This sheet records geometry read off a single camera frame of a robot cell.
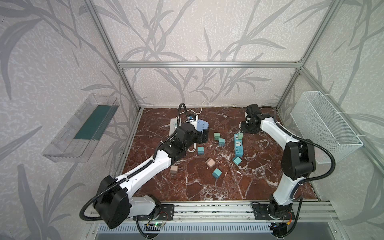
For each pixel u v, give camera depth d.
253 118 0.70
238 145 0.96
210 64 0.95
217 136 1.02
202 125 1.07
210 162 0.89
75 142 0.63
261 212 0.73
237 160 0.90
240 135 0.96
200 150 0.94
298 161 0.49
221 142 0.99
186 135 0.57
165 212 0.73
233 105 1.23
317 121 0.68
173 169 0.87
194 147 0.98
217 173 0.85
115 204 0.39
